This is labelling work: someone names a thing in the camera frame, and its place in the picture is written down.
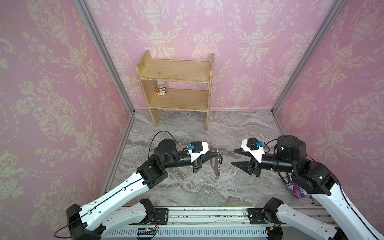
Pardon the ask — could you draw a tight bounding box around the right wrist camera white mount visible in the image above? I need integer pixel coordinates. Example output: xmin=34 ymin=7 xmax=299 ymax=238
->
xmin=241 ymin=137 xmax=265 ymax=164

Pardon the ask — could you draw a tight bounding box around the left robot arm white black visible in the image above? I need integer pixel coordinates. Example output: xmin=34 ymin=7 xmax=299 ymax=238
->
xmin=67 ymin=139 xmax=221 ymax=240

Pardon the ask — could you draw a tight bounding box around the wooden two-tier shelf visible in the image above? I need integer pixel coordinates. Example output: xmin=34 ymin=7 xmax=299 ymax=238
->
xmin=136 ymin=51 xmax=215 ymax=131

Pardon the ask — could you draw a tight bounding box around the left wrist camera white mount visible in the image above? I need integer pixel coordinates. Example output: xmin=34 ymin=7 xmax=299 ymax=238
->
xmin=187 ymin=141 xmax=209 ymax=163

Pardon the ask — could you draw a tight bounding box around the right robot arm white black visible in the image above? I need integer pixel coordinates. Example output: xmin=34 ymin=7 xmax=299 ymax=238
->
xmin=232 ymin=135 xmax=384 ymax=240

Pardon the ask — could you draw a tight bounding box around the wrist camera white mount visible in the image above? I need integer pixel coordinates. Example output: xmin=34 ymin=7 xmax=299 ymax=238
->
xmin=241 ymin=137 xmax=265 ymax=164
xmin=187 ymin=141 xmax=209 ymax=163

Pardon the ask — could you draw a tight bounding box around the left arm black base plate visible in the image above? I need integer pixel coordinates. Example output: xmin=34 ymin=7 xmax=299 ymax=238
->
xmin=132 ymin=207 xmax=170 ymax=225

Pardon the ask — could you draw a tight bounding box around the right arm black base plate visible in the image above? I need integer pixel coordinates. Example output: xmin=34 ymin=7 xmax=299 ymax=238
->
xmin=245 ymin=208 xmax=286 ymax=226

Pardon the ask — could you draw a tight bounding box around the silver metal key holder plate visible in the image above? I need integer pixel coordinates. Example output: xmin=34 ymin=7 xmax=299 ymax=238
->
xmin=210 ymin=146 xmax=223 ymax=179

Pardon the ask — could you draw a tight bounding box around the aluminium front rail frame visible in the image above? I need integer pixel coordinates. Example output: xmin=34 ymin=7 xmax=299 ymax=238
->
xmin=78 ymin=205 xmax=341 ymax=240

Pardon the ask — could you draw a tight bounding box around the purple snack packet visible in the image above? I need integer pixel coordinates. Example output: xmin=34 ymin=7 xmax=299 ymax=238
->
xmin=286 ymin=181 xmax=307 ymax=200

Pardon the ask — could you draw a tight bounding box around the white jar red label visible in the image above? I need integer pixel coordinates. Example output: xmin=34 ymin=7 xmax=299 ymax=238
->
xmin=156 ymin=81 xmax=167 ymax=96

